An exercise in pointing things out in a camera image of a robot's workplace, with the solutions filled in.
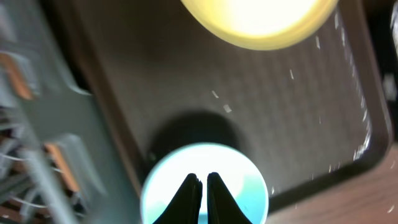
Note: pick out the dark brown serving tray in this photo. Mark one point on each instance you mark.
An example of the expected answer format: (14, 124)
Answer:
(309, 116)

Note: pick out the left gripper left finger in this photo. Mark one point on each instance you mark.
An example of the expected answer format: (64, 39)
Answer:
(185, 206)

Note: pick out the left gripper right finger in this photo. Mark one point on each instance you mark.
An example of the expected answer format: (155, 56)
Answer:
(221, 206)

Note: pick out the grey plastic dish rack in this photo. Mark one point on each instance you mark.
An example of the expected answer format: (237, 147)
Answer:
(60, 69)

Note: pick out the light blue bowl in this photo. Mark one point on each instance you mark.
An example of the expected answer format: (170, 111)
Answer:
(242, 178)

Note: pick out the wooden chopstick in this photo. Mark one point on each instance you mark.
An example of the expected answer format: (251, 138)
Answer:
(15, 76)
(63, 166)

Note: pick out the yellow round plate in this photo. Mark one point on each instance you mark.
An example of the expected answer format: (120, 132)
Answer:
(261, 24)

